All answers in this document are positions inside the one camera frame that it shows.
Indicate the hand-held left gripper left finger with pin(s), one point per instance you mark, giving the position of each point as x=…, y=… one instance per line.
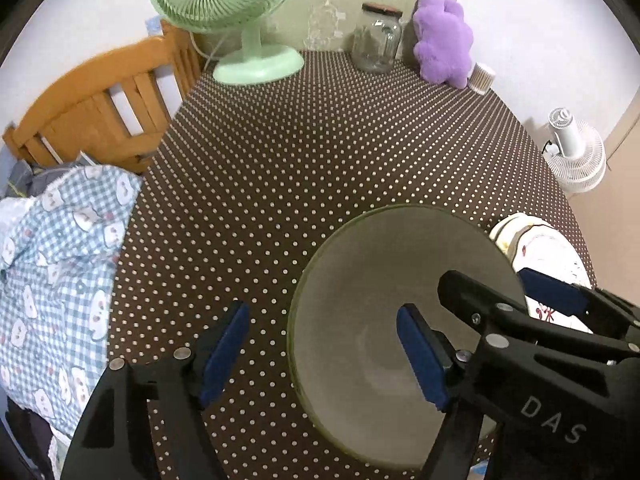
x=225, y=355

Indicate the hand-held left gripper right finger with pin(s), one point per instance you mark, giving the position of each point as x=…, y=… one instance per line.
x=422, y=360

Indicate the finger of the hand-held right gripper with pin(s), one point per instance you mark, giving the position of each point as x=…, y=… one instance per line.
x=550, y=290
x=475, y=300

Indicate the white red floral plate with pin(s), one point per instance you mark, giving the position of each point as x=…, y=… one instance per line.
x=555, y=260

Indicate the large round yellow floral plate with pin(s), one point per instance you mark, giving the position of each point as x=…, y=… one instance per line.
x=515, y=221

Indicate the grey-green floral bowl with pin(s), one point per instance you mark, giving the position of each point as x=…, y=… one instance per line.
x=360, y=285

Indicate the beige door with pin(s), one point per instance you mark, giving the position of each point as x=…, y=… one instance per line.
x=615, y=185

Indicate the white clip fan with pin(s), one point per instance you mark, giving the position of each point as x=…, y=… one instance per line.
x=580, y=160

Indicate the brown polka dot tablecloth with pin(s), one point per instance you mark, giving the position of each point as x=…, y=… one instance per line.
x=250, y=185

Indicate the blue checkered printed blanket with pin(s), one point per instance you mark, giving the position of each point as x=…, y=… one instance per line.
x=55, y=270

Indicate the small white round container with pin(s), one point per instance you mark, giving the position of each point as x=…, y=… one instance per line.
x=481, y=79

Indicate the grey cloth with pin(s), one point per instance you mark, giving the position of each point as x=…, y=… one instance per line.
x=45, y=177

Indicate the purple plush toy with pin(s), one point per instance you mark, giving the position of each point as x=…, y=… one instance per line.
x=442, y=40

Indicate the glass jar with dark lid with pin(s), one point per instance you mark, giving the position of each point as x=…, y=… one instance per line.
x=377, y=40

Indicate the green desk fan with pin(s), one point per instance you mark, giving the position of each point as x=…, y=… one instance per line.
x=250, y=65

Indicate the green patterned board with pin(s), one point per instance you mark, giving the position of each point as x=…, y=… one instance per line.
x=330, y=5

